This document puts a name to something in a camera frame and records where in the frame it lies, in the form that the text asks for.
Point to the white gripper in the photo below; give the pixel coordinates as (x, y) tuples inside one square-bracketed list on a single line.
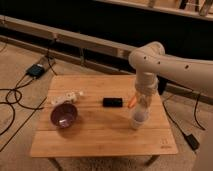
[(144, 93)]

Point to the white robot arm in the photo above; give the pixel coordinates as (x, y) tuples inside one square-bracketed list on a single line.
[(151, 61)]

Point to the orange carrot toy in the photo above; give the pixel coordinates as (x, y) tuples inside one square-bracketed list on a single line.
[(132, 102)]

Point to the black rectangular block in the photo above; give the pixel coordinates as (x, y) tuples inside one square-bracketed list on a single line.
[(112, 102)]

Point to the black power adapter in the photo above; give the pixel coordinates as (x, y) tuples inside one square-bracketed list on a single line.
[(192, 141)]

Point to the wooden folding table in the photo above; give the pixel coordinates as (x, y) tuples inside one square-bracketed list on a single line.
[(100, 131)]

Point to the purple bowl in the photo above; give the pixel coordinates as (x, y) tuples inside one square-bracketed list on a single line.
[(64, 115)]

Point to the black power box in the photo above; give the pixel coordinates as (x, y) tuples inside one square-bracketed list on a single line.
[(35, 71)]

